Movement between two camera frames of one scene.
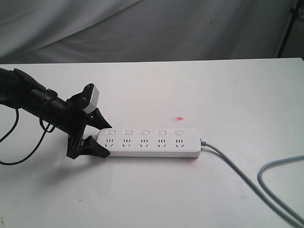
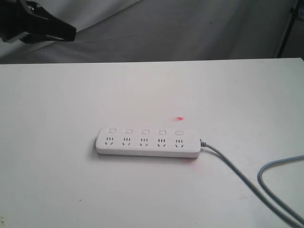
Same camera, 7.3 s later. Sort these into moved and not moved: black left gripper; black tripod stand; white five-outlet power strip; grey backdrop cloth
Moved: black left gripper
Not moved: white five-outlet power strip; black tripod stand; grey backdrop cloth
